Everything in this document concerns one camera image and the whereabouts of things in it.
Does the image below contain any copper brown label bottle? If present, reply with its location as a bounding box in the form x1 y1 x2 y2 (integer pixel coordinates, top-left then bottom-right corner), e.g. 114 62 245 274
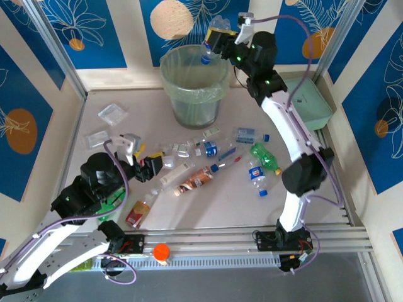
174 165 215 198

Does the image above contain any clear plastic clamshell box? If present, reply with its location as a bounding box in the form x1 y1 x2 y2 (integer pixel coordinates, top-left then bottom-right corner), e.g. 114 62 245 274
97 103 129 126
81 128 111 152

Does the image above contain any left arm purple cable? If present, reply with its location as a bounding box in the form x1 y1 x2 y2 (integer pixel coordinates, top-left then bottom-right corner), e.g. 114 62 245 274
0 140 139 286

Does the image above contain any orange emergency stop button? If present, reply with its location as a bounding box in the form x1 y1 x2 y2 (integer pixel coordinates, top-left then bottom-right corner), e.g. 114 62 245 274
152 243 172 267

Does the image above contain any crushed green bottle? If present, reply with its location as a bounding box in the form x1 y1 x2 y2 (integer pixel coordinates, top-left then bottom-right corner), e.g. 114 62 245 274
96 188 127 221

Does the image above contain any blue label bottle blue cap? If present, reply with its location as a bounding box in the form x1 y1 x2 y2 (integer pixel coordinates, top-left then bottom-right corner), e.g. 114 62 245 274
201 14 232 65

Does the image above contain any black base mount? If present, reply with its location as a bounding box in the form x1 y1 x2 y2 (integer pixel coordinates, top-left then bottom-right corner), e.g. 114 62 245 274
253 230 315 252
108 234 146 255

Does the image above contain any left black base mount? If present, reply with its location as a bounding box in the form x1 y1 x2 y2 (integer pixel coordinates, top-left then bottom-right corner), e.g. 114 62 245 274
108 234 146 255

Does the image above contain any bin with green liner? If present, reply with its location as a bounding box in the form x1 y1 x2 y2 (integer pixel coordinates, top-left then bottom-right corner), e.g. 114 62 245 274
159 44 233 130

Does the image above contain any grey slotted cable duct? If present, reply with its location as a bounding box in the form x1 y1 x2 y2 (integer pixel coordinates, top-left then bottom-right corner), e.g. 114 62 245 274
91 254 281 274

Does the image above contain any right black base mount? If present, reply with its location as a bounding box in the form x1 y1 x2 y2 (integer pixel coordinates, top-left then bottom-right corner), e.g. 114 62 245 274
253 230 315 252

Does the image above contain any light blue label bottle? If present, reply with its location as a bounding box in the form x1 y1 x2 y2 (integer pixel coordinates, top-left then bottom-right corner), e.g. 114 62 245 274
232 126 271 145

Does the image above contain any clear bottle blue cap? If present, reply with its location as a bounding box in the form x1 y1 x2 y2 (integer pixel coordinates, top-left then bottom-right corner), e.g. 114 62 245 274
210 145 246 173

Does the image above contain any aluminium frame post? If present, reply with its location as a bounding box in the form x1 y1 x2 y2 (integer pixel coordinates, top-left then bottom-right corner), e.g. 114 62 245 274
21 0 88 99
312 0 363 87

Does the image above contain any red yellow label bottle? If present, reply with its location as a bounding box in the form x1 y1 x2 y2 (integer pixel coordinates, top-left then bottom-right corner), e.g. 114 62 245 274
125 193 152 230

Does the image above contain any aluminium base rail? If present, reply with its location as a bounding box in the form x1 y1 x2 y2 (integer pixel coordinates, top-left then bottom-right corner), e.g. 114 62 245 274
26 225 370 259

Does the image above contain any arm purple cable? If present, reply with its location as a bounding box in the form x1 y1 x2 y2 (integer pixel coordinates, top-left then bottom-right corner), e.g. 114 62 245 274
0 140 139 286
251 14 346 274

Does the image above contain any small blue label bottle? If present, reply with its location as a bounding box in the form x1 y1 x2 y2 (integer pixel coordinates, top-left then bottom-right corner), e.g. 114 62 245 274
203 140 219 158

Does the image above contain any mint green zip case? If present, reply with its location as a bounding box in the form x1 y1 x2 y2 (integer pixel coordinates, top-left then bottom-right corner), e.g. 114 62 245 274
278 77 334 133

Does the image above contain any green bottle yellow cap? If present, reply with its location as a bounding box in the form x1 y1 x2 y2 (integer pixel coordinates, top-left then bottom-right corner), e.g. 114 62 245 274
249 142 283 176

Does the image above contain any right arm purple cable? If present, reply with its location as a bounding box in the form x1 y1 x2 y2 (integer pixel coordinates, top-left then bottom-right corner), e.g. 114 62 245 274
251 14 346 274

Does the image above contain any blue round logo bottle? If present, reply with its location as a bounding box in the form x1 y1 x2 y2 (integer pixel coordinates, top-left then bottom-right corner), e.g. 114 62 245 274
247 157 269 198

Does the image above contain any clear bottle green white label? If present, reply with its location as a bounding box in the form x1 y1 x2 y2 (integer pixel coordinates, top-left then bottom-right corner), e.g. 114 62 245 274
154 142 193 158

